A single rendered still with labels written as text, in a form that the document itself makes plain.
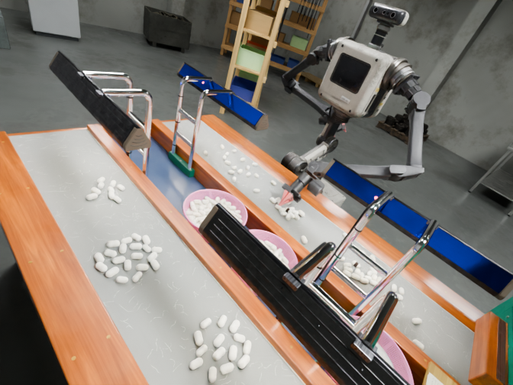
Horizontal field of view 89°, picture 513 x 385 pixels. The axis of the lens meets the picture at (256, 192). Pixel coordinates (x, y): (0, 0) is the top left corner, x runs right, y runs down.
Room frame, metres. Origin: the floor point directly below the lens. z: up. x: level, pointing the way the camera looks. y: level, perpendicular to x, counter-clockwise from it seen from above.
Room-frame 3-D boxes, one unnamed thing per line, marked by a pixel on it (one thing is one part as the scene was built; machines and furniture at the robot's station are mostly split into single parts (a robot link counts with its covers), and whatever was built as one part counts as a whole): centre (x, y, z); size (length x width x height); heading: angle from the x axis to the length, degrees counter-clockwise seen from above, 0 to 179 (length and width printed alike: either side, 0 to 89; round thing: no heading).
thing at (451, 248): (0.76, -0.49, 1.08); 0.62 x 0.08 x 0.07; 58
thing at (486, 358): (0.58, -0.89, 0.83); 0.30 x 0.06 x 0.07; 148
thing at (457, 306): (1.22, -0.26, 0.67); 1.81 x 0.12 x 0.19; 58
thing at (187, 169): (1.21, 0.38, 0.90); 0.20 x 0.19 x 0.45; 58
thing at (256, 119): (1.27, 0.34, 1.08); 0.62 x 0.08 x 0.07; 58
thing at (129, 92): (0.87, 0.60, 0.90); 0.20 x 0.19 x 0.45; 58
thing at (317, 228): (1.04, -0.15, 0.73); 1.81 x 0.30 x 0.02; 58
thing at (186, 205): (0.81, 0.13, 0.72); 0.27 x 0.27 x 0.10
